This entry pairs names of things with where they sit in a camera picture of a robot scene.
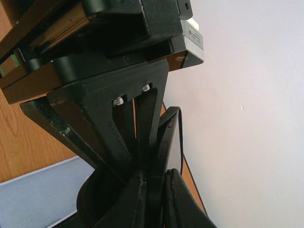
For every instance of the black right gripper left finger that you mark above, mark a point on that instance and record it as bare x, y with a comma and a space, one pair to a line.
129, 209

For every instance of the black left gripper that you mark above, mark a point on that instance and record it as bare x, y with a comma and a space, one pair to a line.
53, 43

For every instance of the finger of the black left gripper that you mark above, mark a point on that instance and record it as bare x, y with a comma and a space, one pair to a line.
43, 114

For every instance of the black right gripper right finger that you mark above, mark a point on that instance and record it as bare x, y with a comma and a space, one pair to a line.
180, 208

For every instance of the black phone case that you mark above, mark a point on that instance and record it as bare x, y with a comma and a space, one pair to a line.
98, 195

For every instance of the black phone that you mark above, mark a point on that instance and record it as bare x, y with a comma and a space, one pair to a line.
167, 124

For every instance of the lilac phone case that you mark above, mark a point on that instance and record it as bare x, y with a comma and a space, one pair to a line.
43, 198

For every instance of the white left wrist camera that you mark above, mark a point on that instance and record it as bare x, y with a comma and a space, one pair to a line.
193, 41

